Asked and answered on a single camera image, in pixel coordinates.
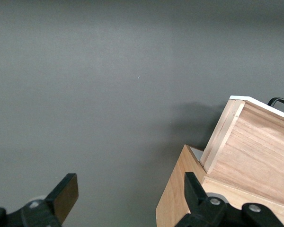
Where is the wooden drawer cabinet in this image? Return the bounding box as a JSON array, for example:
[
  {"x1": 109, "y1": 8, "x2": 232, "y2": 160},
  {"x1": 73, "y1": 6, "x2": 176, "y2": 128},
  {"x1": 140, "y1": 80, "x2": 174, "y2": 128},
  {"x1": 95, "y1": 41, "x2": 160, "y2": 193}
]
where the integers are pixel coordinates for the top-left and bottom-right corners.
[{"x1": 155, "y1": 144, "x2": 284, "y2": 227}]

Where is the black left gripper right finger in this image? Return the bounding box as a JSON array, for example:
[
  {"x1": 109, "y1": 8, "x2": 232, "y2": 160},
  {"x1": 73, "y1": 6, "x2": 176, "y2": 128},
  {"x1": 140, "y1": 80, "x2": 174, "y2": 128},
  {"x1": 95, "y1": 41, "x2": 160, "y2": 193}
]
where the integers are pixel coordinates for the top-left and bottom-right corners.
[{"x1": 176, "y1": 172, "x2": 284, "y2": 227}]

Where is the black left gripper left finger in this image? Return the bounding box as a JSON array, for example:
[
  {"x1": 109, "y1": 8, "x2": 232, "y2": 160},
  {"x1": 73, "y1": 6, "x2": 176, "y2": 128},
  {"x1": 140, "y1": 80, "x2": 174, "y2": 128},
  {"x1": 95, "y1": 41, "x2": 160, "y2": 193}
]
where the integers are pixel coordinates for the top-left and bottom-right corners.
[{"x1": 0, "y1": 173, "x2": 79, "y2": 227}]

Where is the white-front wooden drawer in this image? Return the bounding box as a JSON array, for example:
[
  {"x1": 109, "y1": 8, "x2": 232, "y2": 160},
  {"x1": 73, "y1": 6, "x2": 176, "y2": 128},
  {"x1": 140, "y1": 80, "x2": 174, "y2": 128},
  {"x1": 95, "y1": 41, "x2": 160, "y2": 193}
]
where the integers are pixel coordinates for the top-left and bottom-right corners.
[{"x1": 200, "y1": 95, "x2": 284, "y2": 209}]

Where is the black metal drawer handle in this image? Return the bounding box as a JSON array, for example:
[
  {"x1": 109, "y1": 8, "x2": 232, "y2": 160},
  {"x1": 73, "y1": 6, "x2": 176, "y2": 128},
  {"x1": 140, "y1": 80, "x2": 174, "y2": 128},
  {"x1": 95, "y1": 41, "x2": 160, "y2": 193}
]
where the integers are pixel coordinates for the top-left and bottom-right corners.
[{"x1": 267, "y1": 97, "x2": 284, "y2": 110}]

